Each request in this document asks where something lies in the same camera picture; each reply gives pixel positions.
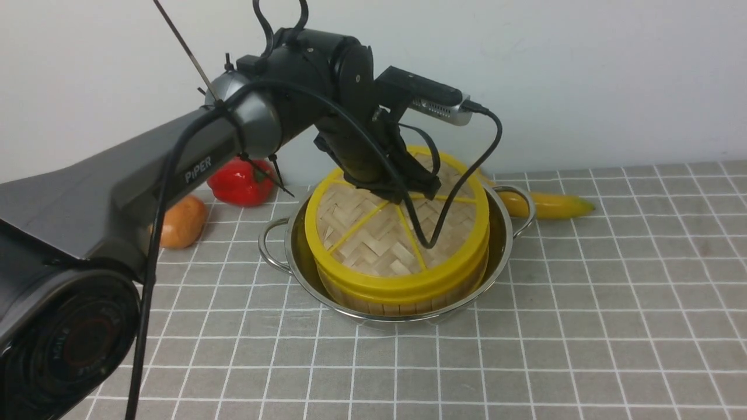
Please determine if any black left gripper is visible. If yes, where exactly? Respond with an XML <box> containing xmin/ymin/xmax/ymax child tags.
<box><xmin>315</xmin><ymin>109</ymin><xmax>441</xmax><ymax>203</ymax></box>

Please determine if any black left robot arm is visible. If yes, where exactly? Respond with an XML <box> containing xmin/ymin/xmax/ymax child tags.
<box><xmin>2</xmin><ymin>26</ymin><xmax>441</xmax><ymax>419</ymax></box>

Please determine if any brown potato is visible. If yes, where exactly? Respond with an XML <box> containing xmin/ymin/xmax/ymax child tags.
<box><xmin>159</xmin><ymin>194</ymin><xmax>208</xmax><ymax>249</ymax></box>

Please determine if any yellow banana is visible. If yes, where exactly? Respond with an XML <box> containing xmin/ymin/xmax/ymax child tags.
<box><xmin>498</xmin><ymin>192</ymin><xmax>596</xmax><ymax>220</ymax></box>

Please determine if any stainless steel pot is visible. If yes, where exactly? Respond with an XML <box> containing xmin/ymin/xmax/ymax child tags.
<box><xmin>258</xmin><ymin>184</ymin><xmax>537</xmax><ymax>329</ymax></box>

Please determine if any red bell pepper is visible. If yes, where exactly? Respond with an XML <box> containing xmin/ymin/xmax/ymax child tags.
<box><xmin>207</xmin><ymin>157</ymin><xmax>275</xmax><ymax>207</ymax></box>

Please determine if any grey checked tablecloth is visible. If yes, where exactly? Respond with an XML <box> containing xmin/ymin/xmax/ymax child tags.
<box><xmin>138</xmin><ymin>160</ymin><xmax>746</xmax><ymax>419</ymax></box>

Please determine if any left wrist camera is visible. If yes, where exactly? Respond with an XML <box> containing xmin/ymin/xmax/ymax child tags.
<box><xmin>375</xmin><ymin>66</ymin><xmax>473</xmax><ymax>127</ymax></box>

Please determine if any bamboo steamer basket yellow rim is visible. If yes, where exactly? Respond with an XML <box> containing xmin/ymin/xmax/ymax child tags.
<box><xmin>316</xmin><ymin>241</ymin><xmax>489</xmax><ymax>316</ymax></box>

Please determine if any woven bamboo steamer lid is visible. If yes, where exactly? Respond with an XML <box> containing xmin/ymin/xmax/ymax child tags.
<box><xmin>304</xmin><ymin>168</ymin><xmax>489</xmax><ymax>265</ymax></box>

